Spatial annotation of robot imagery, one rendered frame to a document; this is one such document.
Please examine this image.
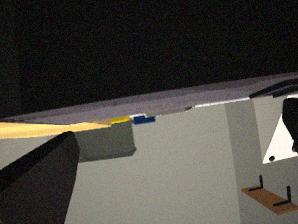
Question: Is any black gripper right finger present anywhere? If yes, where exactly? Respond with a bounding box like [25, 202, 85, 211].
[282, 97, 298, 148]

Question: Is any yellow flat bar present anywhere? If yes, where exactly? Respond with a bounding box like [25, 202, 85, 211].
[110, 116, 130, 123]

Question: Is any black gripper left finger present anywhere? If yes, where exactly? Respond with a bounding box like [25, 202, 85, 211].
[0, 131, 80, 224]

